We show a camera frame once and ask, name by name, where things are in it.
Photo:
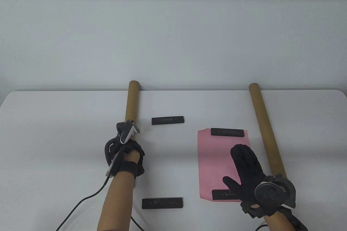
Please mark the person's right hand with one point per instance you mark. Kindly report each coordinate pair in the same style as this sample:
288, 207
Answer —
248, 166

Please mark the person's left forearm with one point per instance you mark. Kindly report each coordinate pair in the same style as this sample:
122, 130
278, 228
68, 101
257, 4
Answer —
116, 204

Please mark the person's left hand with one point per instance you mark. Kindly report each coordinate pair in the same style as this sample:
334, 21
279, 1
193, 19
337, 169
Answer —
135, 147

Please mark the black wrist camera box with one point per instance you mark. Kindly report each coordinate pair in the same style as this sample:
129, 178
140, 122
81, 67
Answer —
298, 223
115, 167

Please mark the brown cardboard mailing tube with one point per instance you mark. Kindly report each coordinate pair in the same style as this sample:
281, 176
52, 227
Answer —
264, 128
132, 101

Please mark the pink paper sheet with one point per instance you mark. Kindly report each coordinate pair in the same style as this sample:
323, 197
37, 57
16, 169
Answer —
214, 160

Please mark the black bar paperweight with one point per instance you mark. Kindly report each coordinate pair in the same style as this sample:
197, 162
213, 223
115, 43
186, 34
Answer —
222, 195
162, 203
168, 120
227, 132

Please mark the grey hand tracker controller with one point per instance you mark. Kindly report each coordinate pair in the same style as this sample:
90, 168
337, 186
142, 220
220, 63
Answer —
127, 132
267, 194

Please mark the person's right forearm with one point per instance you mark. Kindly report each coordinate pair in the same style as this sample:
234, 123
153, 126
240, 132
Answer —
278, 221

